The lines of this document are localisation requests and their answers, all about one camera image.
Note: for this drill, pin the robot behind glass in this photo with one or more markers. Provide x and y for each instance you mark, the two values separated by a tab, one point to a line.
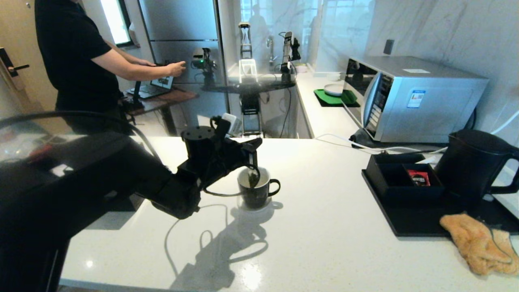
249	105

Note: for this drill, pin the silver refrigerator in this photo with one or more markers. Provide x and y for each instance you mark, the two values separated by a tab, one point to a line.
178	24

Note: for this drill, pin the red coffee sachet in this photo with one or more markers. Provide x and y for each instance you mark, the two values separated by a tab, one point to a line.
419	178

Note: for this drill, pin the white plate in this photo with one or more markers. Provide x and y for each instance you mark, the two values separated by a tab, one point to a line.
333	90

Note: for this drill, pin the tea bag with tag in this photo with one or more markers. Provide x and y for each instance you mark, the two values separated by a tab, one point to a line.
254	180

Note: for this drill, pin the bright window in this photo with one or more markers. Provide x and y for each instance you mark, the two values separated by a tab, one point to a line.
115	22

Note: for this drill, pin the silver microwave oven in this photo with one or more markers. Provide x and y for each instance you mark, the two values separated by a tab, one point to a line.
429	109

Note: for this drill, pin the white sachet stick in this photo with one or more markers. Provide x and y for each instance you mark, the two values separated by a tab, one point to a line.
425	161

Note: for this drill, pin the black ceramic mug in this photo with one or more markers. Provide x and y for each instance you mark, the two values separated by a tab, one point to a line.
263	196

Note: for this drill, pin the black electric kettle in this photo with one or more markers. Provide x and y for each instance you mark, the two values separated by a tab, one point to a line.
466	166

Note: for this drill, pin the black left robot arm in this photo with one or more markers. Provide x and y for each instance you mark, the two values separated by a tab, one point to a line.
81	182

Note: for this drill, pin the wooden table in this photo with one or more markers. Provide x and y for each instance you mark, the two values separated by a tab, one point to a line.
170	99

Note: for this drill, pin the black organizer box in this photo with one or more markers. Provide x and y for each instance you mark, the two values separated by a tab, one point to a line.
405	194

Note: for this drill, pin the orange cloth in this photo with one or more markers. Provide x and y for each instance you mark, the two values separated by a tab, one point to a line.
474	247

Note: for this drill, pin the wooden door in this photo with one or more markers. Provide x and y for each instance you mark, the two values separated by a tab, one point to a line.
20	32

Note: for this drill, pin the black serving tray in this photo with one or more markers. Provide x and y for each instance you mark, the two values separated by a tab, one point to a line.
417	223

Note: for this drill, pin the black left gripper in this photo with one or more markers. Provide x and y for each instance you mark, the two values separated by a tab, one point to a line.
239	152

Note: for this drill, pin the black wall outlet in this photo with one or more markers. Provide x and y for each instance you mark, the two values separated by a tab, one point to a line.
388	47

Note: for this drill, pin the open laptop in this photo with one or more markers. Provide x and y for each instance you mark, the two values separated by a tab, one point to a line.
156	87

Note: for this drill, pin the person in black shirt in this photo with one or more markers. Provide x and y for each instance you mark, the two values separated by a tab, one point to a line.
77	61

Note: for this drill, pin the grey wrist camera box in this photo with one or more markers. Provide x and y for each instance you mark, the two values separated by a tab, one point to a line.
232	123

